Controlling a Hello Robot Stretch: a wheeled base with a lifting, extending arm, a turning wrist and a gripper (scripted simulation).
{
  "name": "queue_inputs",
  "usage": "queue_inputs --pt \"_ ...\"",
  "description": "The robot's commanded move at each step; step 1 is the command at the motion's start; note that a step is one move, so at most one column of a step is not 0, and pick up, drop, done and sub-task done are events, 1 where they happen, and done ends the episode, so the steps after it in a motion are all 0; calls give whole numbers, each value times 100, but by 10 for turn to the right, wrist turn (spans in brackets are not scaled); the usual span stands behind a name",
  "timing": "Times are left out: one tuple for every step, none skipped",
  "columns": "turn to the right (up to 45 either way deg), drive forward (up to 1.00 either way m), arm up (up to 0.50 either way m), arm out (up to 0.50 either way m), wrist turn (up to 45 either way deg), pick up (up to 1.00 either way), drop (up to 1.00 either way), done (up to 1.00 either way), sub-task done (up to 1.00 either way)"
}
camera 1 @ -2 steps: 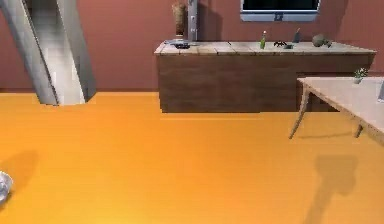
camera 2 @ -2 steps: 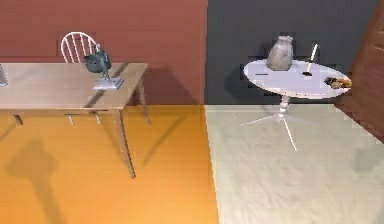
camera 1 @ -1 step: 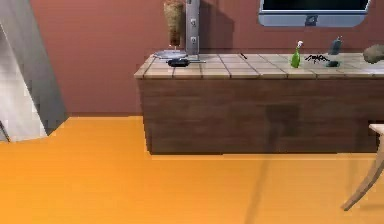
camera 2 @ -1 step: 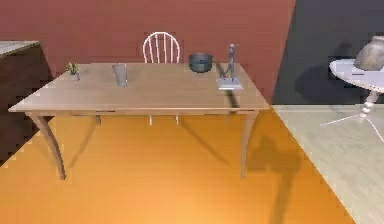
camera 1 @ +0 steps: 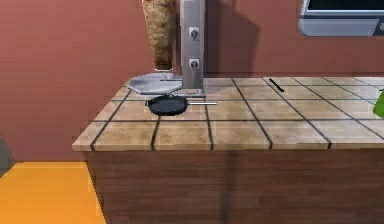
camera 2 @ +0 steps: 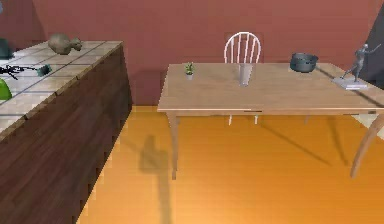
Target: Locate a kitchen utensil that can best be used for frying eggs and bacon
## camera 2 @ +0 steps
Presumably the green round object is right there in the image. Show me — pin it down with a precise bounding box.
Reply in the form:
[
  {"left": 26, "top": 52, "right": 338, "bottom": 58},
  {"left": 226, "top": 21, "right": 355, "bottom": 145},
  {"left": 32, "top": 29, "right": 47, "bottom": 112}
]
[{"left": 0, "top": 78, "right": 13, "bottom": 101}]

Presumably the dark grey cooking pot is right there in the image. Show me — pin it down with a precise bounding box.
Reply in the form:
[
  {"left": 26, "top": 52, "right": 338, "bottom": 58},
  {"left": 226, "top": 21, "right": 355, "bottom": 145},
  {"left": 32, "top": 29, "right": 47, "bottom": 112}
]
[{"left": 289, "top": 52, "right": 320, "bottom": 74}]

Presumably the light wood dining table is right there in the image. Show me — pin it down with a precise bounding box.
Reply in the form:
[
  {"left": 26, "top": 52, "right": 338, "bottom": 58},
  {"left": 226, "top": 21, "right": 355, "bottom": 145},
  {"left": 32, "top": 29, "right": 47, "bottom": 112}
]
[{"left": 156, "top": 62, "right": 384, "bottom": 181}]

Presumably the white spindle-back chair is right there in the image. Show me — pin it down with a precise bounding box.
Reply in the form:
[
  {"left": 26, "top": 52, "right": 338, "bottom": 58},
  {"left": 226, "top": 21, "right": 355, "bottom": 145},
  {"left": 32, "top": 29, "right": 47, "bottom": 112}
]
[{"left": 223, "top": 31, "right": 263, "bottom": 126}]

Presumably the small potted green plant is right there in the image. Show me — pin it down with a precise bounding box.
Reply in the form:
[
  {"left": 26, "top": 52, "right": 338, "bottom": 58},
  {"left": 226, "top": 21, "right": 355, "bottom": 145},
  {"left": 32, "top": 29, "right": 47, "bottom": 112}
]
[{"left": 184, "top": 61, "right": 196, "bottom": 81}]

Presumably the black whisk teal handle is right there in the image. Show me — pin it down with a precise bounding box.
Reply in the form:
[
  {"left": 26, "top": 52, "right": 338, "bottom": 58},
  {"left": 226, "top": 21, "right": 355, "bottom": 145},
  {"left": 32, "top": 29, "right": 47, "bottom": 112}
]
[{"left": 0, "top": 64, "right": 53, "bottom": 81}]

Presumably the brown clay vase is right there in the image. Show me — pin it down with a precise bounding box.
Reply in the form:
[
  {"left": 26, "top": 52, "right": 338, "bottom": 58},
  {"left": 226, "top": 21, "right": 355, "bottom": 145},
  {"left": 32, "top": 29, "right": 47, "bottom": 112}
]
[{"left": 47, "top": 32, "right": 83, "bottom": 56}]

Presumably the dark wood tiled counter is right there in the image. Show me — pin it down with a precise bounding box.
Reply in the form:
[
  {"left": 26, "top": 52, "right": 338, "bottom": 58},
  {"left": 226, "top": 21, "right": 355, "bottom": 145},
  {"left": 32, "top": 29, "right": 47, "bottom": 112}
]
[{"left": 0, "top": 40, "right": 134, "bottom": 224}]

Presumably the grey figure statue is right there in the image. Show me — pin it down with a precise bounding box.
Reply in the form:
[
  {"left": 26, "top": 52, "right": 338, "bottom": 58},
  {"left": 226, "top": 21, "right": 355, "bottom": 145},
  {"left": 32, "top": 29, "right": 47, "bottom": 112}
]
[{"left": 331, "top": 42, "right": 383, "bottom": 91}]

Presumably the dark teal object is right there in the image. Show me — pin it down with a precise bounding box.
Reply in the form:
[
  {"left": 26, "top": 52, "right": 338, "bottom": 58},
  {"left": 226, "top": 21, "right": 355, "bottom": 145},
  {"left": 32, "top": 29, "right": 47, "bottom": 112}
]
[{"left": 0, "top": 37, "right": 15, "bottom": 60}]

